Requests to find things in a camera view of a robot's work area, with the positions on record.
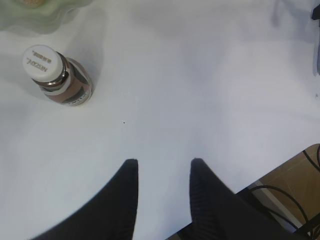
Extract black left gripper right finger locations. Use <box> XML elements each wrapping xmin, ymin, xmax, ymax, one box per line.
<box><xmin>189</xmin><ymin>158</ymin><xmax>303</xmax><ymax>240</ymax></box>

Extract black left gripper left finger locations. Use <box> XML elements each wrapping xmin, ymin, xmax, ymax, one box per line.
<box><xmin>36</xmin><ymin>159</ymin><xmax>139</xmax><ymax>240</ymax></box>

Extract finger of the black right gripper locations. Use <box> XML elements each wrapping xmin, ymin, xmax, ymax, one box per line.
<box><xmin>311</xmin><ymin>4</ymin><xmax>320</xmax><ymax>20</ymax></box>

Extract brown Nescafe coffee bottle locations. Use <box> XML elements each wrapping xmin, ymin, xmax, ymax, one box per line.
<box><xmin>22</xmin><ymin>44</ymin><xmax>93</xmax><ymax>106</ymax></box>

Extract sugared bread roll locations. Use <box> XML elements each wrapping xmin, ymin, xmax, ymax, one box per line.
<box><xmin>20</xmin><ymin>0</ymin><xmax>45</xmax><ymax>8</ymax></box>

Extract green wavy glass plate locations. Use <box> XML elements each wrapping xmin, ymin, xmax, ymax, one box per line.
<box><xmin>0</xmin><ymin>0</ymin><xmax>92</xmax><ymax>34</ymax></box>

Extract black floor cables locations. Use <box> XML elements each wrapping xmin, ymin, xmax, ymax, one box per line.
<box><xmin>249</xmin><ymin>144</ymin><xmax>320</xmax><ymax>238</ymax></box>

